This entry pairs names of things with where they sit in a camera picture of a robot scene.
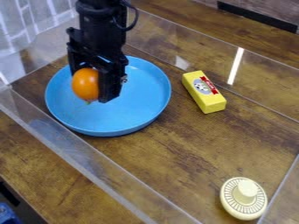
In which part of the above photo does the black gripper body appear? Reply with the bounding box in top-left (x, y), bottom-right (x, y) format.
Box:
top-left (67, 1), bottom-right (128, 67)

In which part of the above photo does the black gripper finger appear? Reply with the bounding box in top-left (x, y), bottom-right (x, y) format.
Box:
top-left (68, 52), bottom-right (96, 74)
top-left (98, 63), bottom-right (127, 103)

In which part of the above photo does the orange ball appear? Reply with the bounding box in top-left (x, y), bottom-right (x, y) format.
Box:
top-left (71, 68), bottom-right (99, 102)

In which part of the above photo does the blue round tray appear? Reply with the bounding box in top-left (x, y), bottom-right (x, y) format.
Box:
top-left (44, 56), bottom-right (172, 137)

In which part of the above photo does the yellow butter box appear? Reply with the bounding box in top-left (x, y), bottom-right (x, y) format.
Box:
top-left (182, 71), bottom-right (227, 114)

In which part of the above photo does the cream round lid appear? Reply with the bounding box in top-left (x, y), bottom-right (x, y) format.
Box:
top-left (219, 177), bottom-right (267, 221)

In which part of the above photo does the blue object at corner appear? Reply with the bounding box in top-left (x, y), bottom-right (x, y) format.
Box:
top-left (0, 203), bottom-right (20, 224)

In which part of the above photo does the black cable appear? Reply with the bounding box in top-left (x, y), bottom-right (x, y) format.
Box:
top-left (115, 0), bottom-right (140, 32)

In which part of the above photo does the clear acrylic enclosure wall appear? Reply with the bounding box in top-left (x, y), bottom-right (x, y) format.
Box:
top-left (0, 0), bottom-right (299, 224)

